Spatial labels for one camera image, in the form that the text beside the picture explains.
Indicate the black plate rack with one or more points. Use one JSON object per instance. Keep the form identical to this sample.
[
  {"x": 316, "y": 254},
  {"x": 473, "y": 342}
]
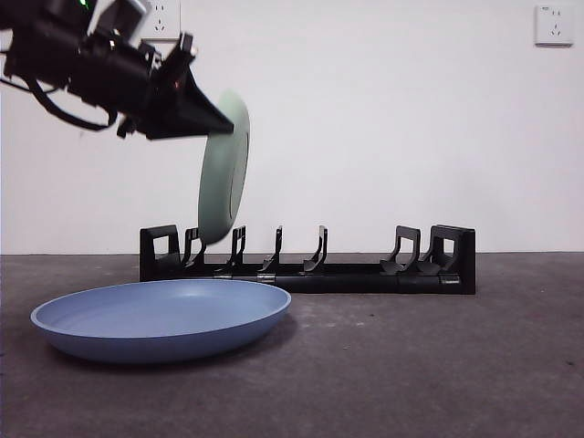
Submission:
[{"x": 347, "y": 280}]

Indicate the pale grey camera box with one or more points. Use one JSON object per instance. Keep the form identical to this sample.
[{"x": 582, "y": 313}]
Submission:
[{"x": 118, "y": 18}]

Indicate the white wall socket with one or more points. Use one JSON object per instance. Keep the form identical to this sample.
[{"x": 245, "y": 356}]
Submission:
[
  {"x": 554, "y": 26},
  {"x": 166, "y": 23}
]

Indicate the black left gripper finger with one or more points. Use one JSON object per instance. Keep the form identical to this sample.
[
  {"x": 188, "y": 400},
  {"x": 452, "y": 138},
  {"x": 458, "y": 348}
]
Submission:
[{"x": 191, "y": 114}]

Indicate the blue plate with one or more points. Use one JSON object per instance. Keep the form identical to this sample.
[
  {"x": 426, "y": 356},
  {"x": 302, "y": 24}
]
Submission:
[{"x": 159, "y": 328}]

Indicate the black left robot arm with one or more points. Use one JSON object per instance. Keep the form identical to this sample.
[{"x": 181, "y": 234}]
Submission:
[{"x": 36, "y": 50}]

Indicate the green plate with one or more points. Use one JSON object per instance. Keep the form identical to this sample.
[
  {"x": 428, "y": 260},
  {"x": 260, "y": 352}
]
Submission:
[{"x": 219, "y": 182}]

